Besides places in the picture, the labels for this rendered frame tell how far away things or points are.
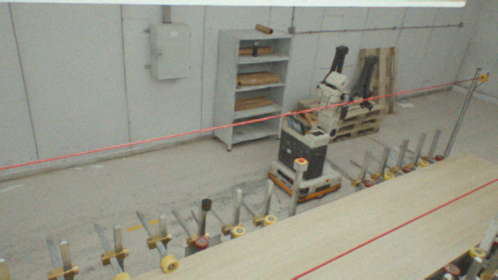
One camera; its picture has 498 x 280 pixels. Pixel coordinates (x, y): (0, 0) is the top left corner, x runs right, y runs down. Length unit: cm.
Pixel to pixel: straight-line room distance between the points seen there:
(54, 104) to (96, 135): 59
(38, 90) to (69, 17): 82
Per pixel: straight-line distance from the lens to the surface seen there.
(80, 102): 462
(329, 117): 427
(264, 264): 225
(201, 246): 232
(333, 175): 443
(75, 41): 442
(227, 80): 488
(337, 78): 417
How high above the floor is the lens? 249
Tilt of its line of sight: 27 degrees down
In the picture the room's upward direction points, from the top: 6 degrees clockwise
